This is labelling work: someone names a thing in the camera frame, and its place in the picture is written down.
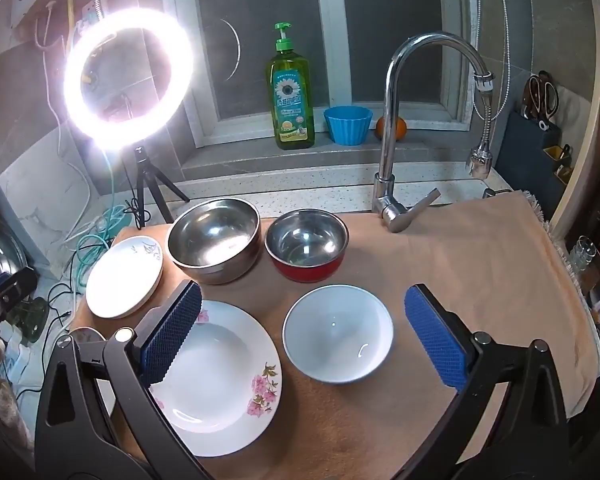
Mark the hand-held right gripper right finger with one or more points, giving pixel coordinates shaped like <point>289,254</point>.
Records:
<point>437,340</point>

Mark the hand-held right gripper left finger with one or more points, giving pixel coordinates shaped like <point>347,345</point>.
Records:
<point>172,335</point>

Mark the white ceramic bowl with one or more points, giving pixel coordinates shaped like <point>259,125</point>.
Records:
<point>337,335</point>

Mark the large stainless steel bowl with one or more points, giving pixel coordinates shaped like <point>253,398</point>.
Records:
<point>215,240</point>

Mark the green glass object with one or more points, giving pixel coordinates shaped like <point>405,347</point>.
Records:
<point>30,320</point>

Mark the glass pot lid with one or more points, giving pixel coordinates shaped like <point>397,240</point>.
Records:
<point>0,240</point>

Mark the pink floral white plate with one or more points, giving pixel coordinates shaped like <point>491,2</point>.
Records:
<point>220,385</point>

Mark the grey patterned white plate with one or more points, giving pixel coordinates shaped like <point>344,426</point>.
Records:
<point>122,280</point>

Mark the orange towel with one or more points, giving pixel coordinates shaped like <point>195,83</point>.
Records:
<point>430,260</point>

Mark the metal sink knob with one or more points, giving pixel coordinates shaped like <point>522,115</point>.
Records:
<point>495,193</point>

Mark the small steel bowl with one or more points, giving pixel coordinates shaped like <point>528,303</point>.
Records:
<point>305,245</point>

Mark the black tripod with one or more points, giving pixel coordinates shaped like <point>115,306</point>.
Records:
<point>142,175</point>

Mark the clear glass cups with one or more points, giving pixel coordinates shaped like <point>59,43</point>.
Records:
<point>582,252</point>

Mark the chrome faucet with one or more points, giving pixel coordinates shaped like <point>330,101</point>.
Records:
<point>387,160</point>

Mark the flexible metal faucet sprayer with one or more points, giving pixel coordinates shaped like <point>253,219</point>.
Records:
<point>481,155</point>

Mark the dark knife block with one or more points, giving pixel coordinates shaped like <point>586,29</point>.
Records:
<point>525,150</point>

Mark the orange fruit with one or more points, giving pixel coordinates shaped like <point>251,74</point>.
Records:
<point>401,129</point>

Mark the wooden shelf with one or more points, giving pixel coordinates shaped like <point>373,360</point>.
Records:
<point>580,160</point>

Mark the blue ribbed cup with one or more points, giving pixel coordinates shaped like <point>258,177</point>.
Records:
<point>347,125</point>

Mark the green dish soap bottle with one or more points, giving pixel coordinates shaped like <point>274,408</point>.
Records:
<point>290,110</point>

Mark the window frame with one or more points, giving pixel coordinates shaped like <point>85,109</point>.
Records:
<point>330,35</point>

